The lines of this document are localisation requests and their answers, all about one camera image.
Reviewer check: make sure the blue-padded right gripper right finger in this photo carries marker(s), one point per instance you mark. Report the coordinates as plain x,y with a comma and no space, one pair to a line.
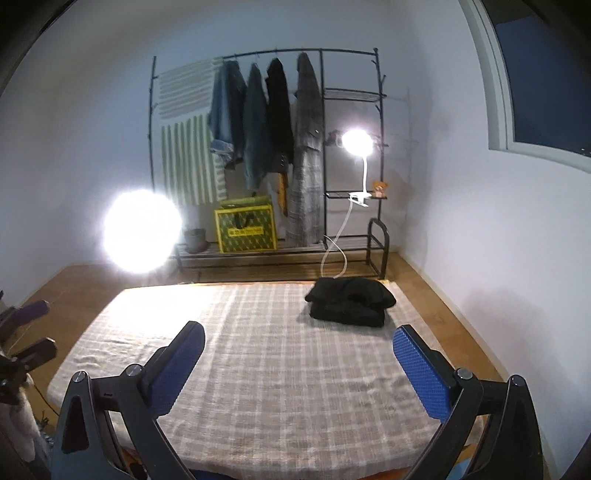
510,445

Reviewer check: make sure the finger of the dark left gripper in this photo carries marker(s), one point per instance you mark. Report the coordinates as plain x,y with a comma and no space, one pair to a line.
14,370

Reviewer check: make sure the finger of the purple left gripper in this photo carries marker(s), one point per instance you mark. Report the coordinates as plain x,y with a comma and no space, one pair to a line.
13,318

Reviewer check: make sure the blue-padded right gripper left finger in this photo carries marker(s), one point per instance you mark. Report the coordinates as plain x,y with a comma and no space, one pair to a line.
86,444

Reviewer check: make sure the large black coat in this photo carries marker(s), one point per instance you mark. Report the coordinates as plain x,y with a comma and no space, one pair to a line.
350,301

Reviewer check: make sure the black metal clothes rack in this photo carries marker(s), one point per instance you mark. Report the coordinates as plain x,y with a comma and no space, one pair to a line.
365,253

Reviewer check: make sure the bright round studio light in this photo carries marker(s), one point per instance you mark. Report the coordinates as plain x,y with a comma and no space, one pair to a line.
139,230

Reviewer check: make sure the small potted plant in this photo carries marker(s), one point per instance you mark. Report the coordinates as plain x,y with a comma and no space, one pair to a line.
195,240

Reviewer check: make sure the plaid beige bed cover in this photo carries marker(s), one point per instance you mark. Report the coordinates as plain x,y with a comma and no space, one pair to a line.
276,394

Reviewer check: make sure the green yellow patterned storage bag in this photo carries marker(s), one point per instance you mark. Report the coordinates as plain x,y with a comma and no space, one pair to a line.
246,225

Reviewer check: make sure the grey plaid long coat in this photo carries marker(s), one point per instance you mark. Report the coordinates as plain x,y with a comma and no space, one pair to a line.
304,227

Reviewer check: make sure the yellow hanging garment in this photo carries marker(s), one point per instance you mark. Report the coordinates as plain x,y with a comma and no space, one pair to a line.
282,187

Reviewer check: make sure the blue denim jacket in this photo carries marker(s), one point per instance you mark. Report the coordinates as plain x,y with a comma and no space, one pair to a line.
226,116

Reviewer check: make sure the dark green hanging jacket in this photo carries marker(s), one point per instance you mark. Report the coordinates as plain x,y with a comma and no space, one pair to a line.
258,151

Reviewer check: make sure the small brown teddy bear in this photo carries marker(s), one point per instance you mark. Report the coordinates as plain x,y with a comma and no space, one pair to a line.
379,190

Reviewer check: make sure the black hanging jacket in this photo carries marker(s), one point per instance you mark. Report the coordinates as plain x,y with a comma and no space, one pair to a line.
279,118

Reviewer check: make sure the white clip-on desk lamp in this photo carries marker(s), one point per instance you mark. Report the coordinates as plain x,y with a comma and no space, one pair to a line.
360,144

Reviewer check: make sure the green striped wall hanging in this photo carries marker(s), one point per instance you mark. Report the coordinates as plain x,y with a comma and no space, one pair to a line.
192,175

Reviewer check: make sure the window with white frame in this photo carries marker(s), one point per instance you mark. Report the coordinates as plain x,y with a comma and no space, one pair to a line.
535,62

